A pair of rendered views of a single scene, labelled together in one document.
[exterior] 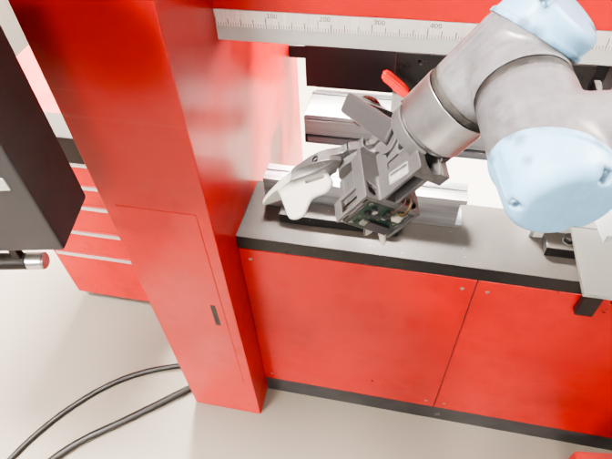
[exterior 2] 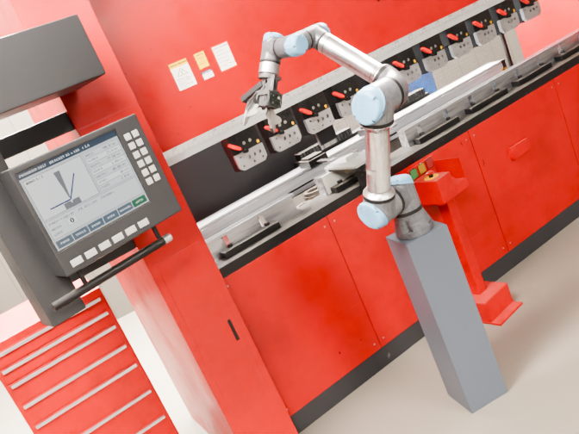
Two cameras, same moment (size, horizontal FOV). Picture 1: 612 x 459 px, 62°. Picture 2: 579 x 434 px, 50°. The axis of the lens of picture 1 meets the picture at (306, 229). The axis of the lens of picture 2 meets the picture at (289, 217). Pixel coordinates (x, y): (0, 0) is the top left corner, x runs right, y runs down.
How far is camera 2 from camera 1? 1.96 m
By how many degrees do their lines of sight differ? 46
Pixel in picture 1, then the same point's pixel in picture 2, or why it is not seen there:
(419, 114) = (265, 67)
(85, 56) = not seen: hidden behind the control
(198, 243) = (204, 263)
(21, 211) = (164, 190)
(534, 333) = (370, 233)
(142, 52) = not seen: hidden behind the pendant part
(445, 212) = (289, 206)
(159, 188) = (175, 233)
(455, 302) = (328, 238)
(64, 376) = not seen: outside the picture
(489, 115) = (278, 46)
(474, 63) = (267, 49)
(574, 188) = (299, 38)
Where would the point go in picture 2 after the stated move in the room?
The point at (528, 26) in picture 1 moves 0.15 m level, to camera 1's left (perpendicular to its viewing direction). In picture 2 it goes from (271, 36) to (242, 49)
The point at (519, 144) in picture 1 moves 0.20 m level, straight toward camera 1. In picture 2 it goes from (287, 40) to (303, 34)
